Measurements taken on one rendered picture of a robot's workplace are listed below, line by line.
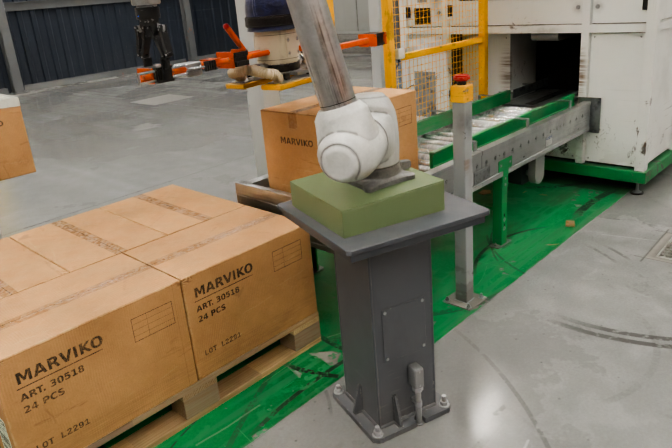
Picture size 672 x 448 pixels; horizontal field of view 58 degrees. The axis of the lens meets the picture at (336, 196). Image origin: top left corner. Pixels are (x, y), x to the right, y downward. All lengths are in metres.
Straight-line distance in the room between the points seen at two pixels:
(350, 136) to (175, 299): 0.88
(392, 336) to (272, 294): 0.59
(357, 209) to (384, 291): 0.33
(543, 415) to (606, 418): 0.20
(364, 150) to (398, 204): 0.27
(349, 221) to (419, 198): 0.24
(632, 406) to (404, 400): 0.77
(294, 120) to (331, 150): 0.97
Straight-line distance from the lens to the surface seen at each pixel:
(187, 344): 2.22
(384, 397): 2.13
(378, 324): 1.97
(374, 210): 1.75
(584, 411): 2.35
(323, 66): 1.61
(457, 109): 2.61
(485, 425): 2.24
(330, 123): 1.61
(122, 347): 2.08
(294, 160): 2.59
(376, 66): 5.81
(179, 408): 2.36
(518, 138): 3.44
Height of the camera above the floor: 1.42
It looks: 19 degrees down
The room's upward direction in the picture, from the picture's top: 5 degrees counter-clockwise
